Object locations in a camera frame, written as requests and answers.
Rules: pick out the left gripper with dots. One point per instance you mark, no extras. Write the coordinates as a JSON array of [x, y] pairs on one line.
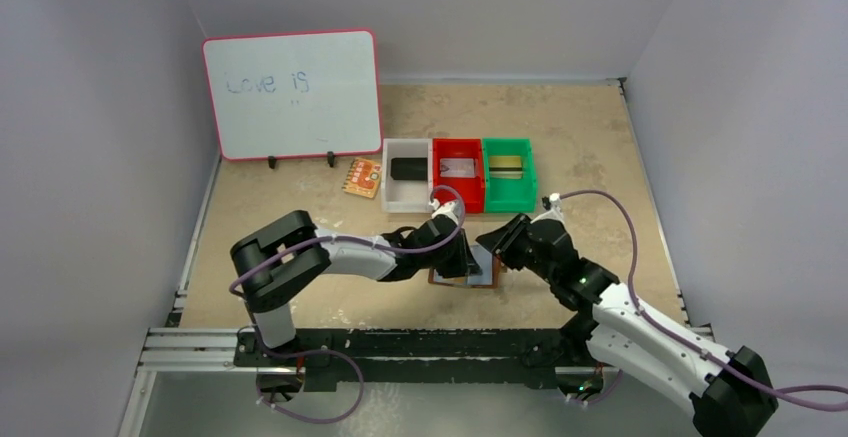
[[464, 263]]

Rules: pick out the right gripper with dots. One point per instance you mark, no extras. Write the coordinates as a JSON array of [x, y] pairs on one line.
[[512, 244]]

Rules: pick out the brown leather card holder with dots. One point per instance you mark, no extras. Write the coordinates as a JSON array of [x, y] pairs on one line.
[[487, 277]]

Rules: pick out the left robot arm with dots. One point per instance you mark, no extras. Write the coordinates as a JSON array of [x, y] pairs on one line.
[[277, 262]]

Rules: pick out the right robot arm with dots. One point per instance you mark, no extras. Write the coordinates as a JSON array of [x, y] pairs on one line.
[[703, 378]]

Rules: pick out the gold card in green bin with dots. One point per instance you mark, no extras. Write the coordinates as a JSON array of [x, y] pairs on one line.
[[506, 167]]

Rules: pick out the silver card in red bin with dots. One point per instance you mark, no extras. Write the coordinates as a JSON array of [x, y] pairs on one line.
[[457, 168]]

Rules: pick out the black card in white bin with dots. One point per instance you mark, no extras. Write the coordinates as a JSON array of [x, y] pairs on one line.
[[409, 169]]

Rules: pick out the orange patterned card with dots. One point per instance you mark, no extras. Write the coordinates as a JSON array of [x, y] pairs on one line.
[[363, 178]]

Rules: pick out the green plastic bin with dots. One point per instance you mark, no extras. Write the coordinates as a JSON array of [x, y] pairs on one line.
[[506, 195]]

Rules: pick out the white plastic bin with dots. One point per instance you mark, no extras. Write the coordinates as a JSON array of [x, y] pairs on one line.
[[405, 196]]

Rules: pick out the red plastic bin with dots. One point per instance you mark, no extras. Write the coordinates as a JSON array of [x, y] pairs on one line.
[[472, 191]]

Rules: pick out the pink framed whiteboard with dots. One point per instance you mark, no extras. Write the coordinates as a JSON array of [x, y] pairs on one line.
[[295, 95]]

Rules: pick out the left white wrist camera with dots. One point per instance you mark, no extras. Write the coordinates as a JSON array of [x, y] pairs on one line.
[[451, 209]]

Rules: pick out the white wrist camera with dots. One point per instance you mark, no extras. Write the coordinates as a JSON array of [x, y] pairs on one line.
[[552, 209], [451, 209]]

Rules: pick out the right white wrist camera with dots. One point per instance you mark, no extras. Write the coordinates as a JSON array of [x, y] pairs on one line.
[[552, 209]]

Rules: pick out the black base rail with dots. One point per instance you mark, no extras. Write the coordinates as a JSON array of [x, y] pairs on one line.
[[322, 358]]

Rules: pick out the aluminium frame rail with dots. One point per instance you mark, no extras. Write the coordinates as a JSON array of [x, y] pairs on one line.
[[188, 385]]

